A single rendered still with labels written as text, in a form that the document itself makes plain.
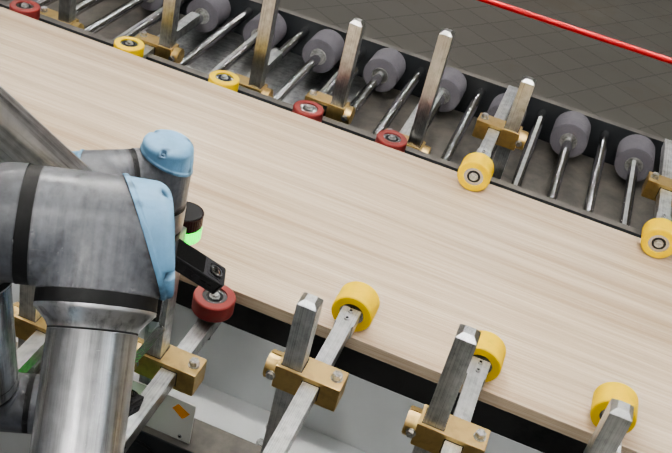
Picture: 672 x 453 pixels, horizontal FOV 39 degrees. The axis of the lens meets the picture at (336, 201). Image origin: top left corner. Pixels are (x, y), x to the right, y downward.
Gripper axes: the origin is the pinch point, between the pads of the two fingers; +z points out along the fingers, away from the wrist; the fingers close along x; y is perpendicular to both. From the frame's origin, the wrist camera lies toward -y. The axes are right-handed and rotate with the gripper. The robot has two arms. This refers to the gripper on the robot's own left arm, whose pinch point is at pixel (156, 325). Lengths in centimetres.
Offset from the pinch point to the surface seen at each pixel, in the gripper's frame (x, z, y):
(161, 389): 0.0, 14.5, -2.6
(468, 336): 10, -17, -46
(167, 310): -6.5, 2.3, -1.3
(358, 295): -18.2, 2.1, -34.8
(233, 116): -89, 11, -8
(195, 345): -11.7, 14.5, -7.1
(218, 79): -106, 10, -2
